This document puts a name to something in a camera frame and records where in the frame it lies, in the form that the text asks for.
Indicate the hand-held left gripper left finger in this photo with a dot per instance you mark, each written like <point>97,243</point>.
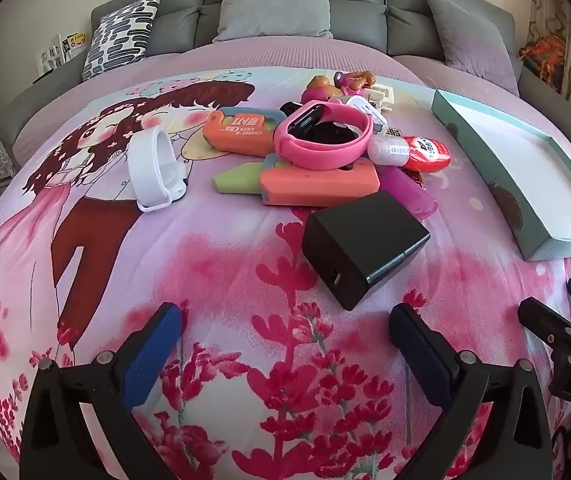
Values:
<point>153,350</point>

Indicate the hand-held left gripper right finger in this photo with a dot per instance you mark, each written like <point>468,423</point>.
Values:
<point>413,345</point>

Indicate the black power adapter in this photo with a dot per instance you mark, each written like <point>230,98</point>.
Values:
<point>360,235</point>

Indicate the teal cardboard box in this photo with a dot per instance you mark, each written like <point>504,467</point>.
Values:
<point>540,170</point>

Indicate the pink translucent tube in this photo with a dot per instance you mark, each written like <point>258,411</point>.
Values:
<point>410,195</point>

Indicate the white puppy-shaped cup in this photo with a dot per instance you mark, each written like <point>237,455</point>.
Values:
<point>153,170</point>

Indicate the orange toy knife green blade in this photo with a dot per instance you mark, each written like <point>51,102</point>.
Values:
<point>310,185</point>

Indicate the pink smartwatch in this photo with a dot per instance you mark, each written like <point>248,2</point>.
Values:
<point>315,157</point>

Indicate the white hair clip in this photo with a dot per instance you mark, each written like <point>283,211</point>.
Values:
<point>380,94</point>

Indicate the brown pink toy bear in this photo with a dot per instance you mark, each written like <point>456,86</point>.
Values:
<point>350,80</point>

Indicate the orange black backpack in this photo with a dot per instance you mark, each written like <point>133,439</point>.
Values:
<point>540,57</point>

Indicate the white rounded plastic gadget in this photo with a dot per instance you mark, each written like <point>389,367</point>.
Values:
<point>365,110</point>

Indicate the beige patterned curtain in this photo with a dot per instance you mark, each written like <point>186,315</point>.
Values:
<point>560,15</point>

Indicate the lilac grey pillow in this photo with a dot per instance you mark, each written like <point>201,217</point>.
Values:
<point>470,35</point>

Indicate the black and white patterned pillow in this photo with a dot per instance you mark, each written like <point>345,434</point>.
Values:
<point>120,35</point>

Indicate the colourful picture books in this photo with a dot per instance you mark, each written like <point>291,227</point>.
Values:
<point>72,42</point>

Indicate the grey sofa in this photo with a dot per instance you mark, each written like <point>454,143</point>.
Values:
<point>365,5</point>

